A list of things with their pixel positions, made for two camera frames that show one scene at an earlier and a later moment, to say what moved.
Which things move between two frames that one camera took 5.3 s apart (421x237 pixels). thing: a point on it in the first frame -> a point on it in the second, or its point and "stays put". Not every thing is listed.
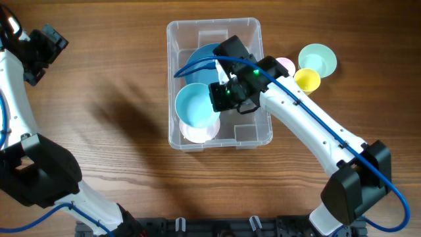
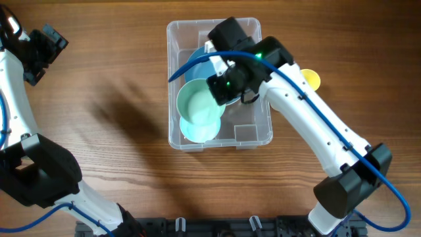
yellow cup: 308,79 stays put
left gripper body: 41,51 stays put
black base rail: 228,226 stays put
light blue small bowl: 193,105 -> 200,133
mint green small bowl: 320,57 -> 196,103
